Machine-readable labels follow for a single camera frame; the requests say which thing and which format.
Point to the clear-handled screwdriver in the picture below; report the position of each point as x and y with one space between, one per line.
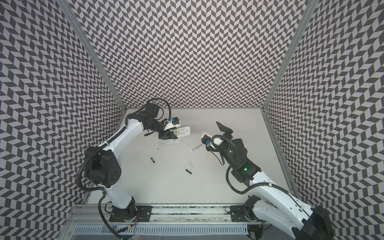
197 147

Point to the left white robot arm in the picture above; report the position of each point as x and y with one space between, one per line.
101 169

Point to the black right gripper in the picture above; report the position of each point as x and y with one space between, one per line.
222 139

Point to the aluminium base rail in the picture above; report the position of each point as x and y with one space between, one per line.
172 214

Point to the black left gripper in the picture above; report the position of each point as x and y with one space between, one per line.
166 135

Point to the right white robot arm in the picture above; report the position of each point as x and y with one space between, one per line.
271 203

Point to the white battery cover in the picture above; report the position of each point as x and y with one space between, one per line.
189 166

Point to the white remote with green buttons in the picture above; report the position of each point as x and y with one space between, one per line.
182 132

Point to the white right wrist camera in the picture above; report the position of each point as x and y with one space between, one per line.
217 145

